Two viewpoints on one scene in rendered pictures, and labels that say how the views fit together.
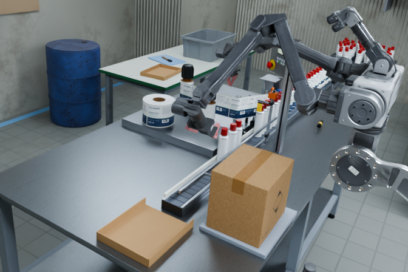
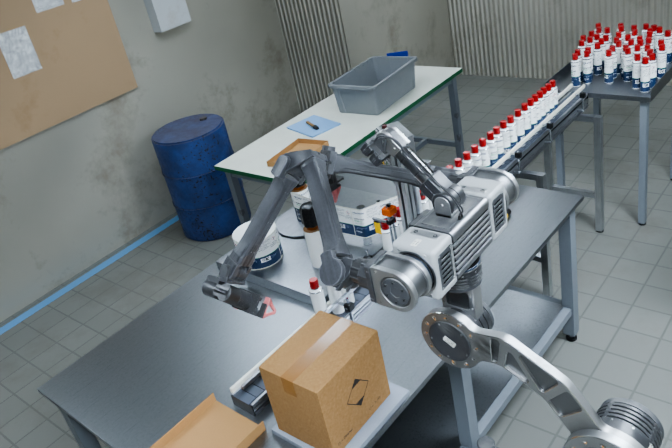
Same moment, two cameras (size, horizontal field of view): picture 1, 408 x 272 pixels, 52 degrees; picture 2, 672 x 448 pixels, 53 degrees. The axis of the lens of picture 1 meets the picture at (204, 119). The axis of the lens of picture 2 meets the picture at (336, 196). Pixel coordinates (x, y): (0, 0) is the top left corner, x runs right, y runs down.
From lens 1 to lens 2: 98 cm
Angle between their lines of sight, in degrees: 15
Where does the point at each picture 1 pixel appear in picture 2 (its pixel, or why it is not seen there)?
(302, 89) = (327, 263)
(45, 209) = (99, 422)
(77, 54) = (191, 143)
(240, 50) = (267, 206)
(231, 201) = (289, 403)
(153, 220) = (220, 424)
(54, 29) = (166, 104)
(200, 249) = not seen: outside the picture
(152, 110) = not seen: hidden behind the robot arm
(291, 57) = (321, 213)
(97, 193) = (163, 389)
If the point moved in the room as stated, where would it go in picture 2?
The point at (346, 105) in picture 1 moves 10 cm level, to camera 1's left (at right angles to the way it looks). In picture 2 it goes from (376, 283) to (339, 285)
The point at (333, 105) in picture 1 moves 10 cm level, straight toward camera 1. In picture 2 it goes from (364, 283) to (347, 307)
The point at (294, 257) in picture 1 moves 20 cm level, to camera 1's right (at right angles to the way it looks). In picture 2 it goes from (465, 429) to (516, 429)
